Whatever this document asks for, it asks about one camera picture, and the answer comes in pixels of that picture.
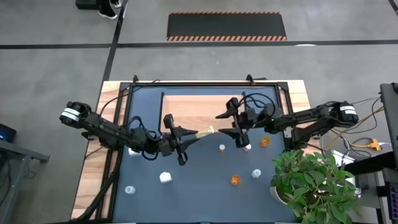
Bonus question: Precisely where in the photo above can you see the grey monitor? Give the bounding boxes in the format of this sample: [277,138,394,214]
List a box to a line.
[379,82,398,161]

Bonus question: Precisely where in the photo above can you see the thin black cable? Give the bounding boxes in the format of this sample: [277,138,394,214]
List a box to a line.
[98,79,161,118]

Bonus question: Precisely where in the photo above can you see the black box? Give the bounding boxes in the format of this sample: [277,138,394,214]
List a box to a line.
[75,0,101,10]

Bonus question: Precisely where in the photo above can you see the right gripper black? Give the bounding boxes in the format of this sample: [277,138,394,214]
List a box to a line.
[215,96,259,149]

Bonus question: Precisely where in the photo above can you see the yellow power cable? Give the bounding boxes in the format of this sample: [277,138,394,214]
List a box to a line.
[329,105,386,150]

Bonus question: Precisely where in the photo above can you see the black cable bundle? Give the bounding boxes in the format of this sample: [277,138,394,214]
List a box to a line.
[73,161,122,222]

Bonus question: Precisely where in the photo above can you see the wooden shelf black metal legs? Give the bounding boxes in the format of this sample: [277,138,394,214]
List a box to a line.
[159,91,249,143]

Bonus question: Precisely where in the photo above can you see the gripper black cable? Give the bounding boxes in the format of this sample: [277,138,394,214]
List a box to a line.
[126,115,160,162]
[241,91,277,111]

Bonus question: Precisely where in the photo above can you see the keyboard with coloured keys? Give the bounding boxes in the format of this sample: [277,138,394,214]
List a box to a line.
[387,182,398,222]

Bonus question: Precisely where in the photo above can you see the white melatonin bottle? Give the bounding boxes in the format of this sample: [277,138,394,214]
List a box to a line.
[159,171,173,184]

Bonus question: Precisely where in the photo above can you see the grey metal desk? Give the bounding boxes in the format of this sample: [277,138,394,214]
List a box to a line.
[0,139,50,224]

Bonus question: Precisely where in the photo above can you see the white power adapter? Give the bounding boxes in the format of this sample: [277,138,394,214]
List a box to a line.
[330,149,356,166]

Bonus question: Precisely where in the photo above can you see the yellow power splitter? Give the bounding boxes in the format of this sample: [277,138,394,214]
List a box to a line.
[369,138,382,152]

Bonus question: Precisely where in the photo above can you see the black hazard-striped floor mat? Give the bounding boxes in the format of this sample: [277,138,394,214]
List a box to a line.
[166,11,288,42]

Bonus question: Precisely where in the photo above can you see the pale yellow pill vial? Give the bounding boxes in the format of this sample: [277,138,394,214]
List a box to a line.
[195,125,215,140]

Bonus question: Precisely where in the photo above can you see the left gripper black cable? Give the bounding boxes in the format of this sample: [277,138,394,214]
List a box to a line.
[126,115,160,162]

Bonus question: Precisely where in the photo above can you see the dark device with blue light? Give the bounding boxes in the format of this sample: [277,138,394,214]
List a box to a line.
[0,123,17,143]

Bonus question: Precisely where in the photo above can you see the black side desk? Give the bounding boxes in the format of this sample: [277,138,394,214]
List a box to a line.
[341,151,398,177]

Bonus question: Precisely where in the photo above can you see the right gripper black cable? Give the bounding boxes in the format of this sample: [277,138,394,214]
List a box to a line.
[241,91,277,111]

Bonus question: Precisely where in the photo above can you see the green leafy plant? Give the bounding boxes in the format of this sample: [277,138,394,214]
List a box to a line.
[269,148,363,224]

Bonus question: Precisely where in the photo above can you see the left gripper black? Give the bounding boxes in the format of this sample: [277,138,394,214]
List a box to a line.
[158,113,200,166]

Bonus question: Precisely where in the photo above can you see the black metal table frame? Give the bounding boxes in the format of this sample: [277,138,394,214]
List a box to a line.
[93,80,295,222]

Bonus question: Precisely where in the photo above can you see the blue-grey table mat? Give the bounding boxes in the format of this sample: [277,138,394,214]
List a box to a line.
[112,86,296,223]

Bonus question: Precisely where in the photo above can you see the white plant pot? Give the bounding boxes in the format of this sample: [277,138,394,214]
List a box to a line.
[269,185,289,206]

